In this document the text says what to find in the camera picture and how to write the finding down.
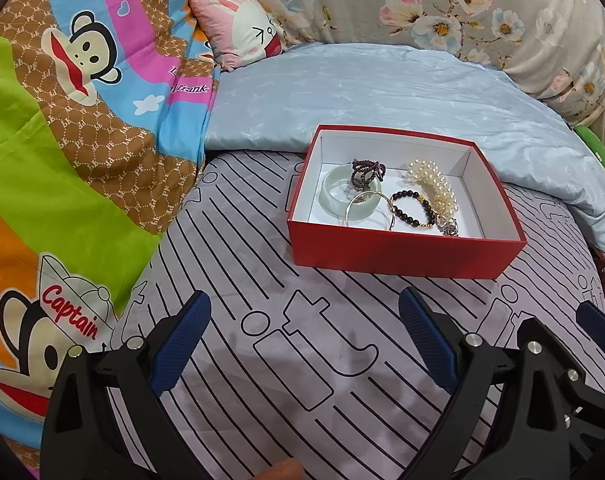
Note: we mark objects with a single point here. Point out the light blue blanket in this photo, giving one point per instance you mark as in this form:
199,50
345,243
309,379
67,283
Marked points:
382,90

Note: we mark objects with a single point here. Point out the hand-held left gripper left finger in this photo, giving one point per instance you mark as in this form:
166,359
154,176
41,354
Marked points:
180,345

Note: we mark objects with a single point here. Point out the colourful cartoon monkey blanket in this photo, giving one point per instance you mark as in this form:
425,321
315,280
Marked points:
57,160

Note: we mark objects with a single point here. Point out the pink cartoon pillow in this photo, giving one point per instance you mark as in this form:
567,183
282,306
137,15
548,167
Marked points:
232,30

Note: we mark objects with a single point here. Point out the green plastic object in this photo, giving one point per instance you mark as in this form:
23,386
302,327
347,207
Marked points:
595,142

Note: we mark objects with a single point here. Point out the thin gold bangle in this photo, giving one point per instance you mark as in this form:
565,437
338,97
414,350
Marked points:
347,210

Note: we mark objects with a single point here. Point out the silver watch with green face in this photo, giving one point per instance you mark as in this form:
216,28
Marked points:
448,227

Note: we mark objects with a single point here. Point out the lilac striped bed sheet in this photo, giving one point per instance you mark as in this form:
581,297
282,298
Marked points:
282,260

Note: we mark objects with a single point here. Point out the pale green jade bangle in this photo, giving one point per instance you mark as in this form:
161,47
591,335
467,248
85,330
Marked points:
327,195

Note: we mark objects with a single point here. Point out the red cardboard box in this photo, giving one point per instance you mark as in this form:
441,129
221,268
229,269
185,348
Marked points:
382,260

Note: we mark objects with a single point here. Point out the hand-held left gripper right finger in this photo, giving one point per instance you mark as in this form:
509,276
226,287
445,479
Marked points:
427,345

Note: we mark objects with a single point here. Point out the grey floral quilt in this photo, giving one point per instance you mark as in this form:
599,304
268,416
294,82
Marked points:
482,10

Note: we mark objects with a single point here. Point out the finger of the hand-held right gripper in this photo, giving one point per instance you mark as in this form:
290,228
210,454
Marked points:
567,355
595,322

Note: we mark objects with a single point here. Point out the person's left hand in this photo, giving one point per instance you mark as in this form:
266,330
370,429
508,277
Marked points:
282,471

